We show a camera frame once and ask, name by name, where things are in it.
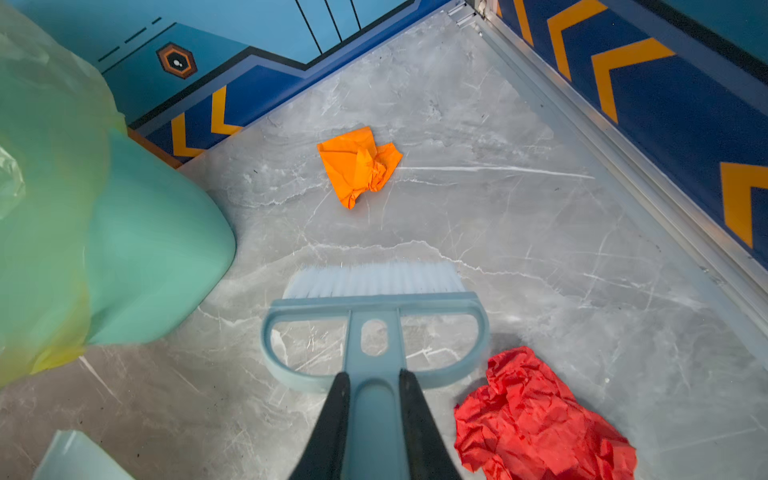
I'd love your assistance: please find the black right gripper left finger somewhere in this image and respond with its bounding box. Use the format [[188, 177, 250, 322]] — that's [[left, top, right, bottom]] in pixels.
[[289, 372, 351, 480]]

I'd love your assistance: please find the green trash bin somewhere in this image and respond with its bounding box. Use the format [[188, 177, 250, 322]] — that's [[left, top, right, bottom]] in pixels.
[[85, 131, 236, 345]]

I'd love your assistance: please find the grey-green hand brush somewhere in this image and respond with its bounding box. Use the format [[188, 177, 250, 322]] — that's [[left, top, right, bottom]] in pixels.
[[260, 262, 490, 479]]

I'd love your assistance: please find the grey-green dustpan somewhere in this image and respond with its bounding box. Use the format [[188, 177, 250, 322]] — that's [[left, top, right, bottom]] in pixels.
[[33, 430, 133, 480]]

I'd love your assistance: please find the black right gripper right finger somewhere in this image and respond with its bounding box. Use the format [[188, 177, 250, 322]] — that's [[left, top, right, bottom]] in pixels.
[[399, 369, 461, 480]]

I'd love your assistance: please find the red paper scrap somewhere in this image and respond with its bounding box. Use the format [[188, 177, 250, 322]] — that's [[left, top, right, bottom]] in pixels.
[[454, 346, 638, 479]]

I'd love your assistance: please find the small orange paper scrap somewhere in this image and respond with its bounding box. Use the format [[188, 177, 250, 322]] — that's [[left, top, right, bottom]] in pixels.
[[317, 126, 403, 209]]

